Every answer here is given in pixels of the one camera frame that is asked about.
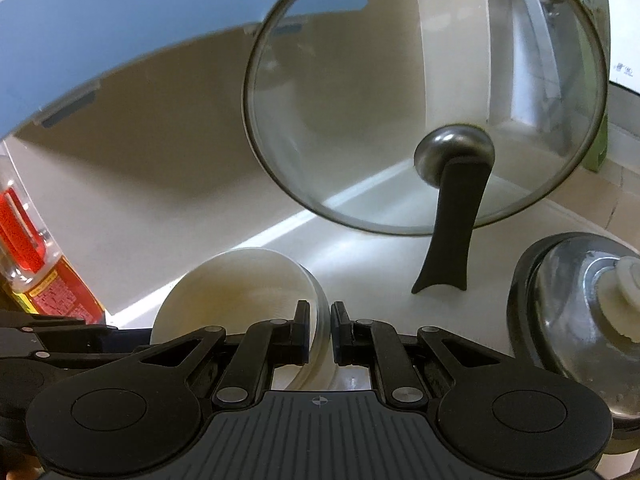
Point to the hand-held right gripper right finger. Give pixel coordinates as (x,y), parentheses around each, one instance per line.
(339,337)

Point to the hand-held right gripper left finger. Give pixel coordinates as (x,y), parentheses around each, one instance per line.
(301,337)

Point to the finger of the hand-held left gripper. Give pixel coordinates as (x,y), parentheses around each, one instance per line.
(50,330)
(90,357)

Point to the cream plastic bowl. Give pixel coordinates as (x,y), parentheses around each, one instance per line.
(240,285)

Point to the red-label oil bottle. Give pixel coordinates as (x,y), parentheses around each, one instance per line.
(45,280)

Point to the green board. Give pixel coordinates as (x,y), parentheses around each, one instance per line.
(597,150)

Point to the window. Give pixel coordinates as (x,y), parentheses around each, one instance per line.
(625,35)

